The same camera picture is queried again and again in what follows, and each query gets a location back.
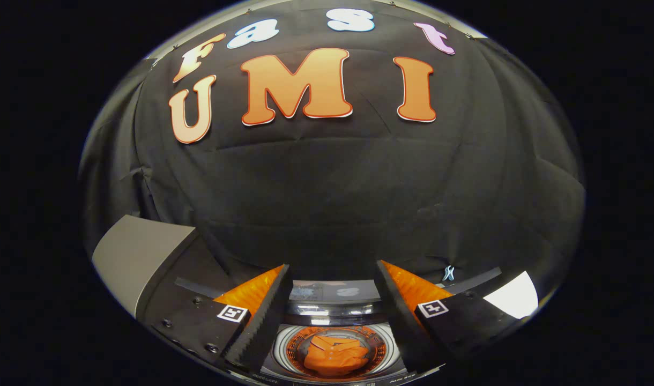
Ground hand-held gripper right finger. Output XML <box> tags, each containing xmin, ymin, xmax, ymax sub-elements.
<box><xmin>374</xmin><ymin>260</ymin><xmax>521</xmax><ymax>373</ymax></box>

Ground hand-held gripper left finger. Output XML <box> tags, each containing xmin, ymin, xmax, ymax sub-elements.
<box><xmin>153</xmin><ymin>264</ymin><xmax>294</xmax><ymax>373</ymax></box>

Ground grey washing machine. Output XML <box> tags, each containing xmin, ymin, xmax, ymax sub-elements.
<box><xmin>260</xmin><ymin>303</ymin><xmax>413</xmax><ymax>384</ymax></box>

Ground dark glass washing machine lid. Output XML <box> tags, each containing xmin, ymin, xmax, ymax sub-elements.
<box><xmin>174</xmin><ymin>267</ymin><xmax>503</xmax><ymax>306</ymax></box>

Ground yellow polo shirt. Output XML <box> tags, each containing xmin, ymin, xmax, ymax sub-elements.
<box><xmin>304</xmin><ymin>333</ymin><xmax>369</xmax><ymax>376</ymax></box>

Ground grey side cabinet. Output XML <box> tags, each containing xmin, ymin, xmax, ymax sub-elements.
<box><xmin>91</xmin><ymin>214</ymin><xmax>199</xmax><ymax>320</ymax></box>

